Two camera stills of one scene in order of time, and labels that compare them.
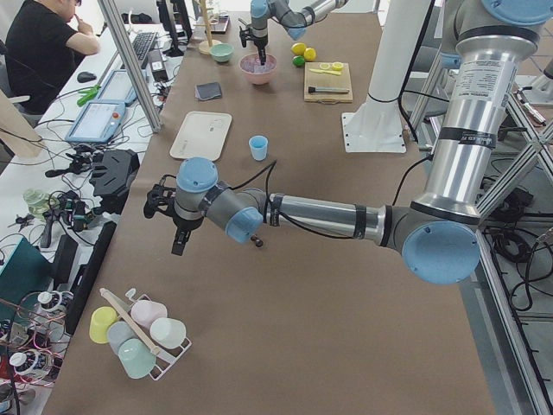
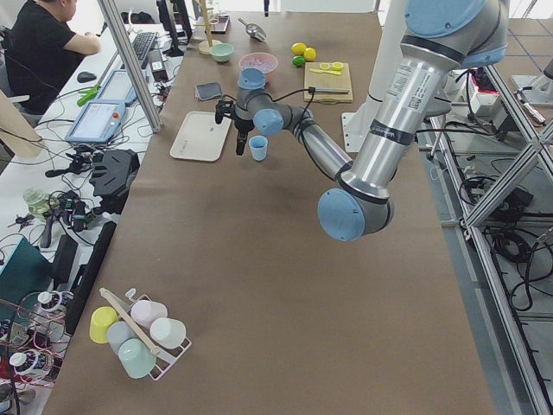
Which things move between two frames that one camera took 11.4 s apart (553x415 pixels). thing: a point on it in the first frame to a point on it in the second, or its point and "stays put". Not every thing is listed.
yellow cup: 102,317 stays put
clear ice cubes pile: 251,64 stays put
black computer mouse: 84,77 stays put
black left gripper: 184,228 to 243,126
